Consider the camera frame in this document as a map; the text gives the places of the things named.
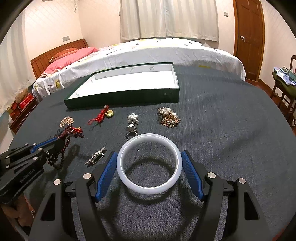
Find dark red bead necklace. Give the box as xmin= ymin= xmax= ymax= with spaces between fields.
xmin=47 ymin=125 xmax=85 ymax=170

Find rose gold small brooch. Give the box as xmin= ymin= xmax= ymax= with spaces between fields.
xmin=59 ymin=116 xmax=74 ymax=128

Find silver rhinestone bar brooch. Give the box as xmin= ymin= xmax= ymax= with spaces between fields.
xmin=85 ymin=146 xmax=107 ymax=166

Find red cord gold lock pendant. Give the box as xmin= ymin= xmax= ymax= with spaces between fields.
xmin=87 ymin=105 xmax=114 ymax=125

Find silver pearl ring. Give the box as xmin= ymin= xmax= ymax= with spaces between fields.
xmin=125 ymin=123 xmax=139 ymax=141

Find white jade bangle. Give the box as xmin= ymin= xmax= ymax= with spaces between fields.
xmin=116 ymin=133 xmax=183 ymax=195

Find gold pearl brooch cluster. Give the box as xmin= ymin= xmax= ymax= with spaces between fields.
xmin=158 ymin=107 xmax=181 ymax=128

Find green jewelry tray box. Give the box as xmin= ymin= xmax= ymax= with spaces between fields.
xmin=64 ymin=62 xmax=180 ymax=109

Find left hand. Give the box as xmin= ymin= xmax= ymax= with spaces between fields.
xmin=1 ymin=194 xmax=34 ymax=226

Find dark wooden nightstand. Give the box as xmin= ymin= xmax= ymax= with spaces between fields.
xmin=10 ymin=97 xmax=38 ymax=134

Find red gift box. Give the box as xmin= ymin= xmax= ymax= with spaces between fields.
xmin=18 ymin=93 xmax=34 ymax=110

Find brown teddy bear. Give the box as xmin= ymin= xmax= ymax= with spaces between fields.
xmin=15 ymin=88 xmax=29 ymax=104

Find bed with patterned sheet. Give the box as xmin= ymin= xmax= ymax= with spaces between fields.
xmin=32 ymin=38 xmax=246 ymax=101

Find dark grey table cloth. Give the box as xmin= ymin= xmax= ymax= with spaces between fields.
xmin=11 ymin=66 xmax=295 ymax=240

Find wooden headboard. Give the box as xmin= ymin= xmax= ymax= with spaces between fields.
xmin=31 ymin=39 xmax=89 ymax=79

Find pink pillow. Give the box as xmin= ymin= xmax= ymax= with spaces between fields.
xmin=40 ymin=47 xmax=99 ymax=78

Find orange patterned cushion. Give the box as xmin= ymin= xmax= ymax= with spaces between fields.
xmin=49 ymin=48 xmax=79 ymax=63

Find wooden chair with clothes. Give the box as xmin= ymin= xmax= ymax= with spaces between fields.
xmin=270 ymin=55 xmax=295 ymax=127

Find white curtains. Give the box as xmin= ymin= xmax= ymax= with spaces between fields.
xmin=120 ymin=1 xmax=219 ymax=42

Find brown wooden door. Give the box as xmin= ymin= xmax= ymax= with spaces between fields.
xmin=233 ymin=0 xmax=265 ymax=82

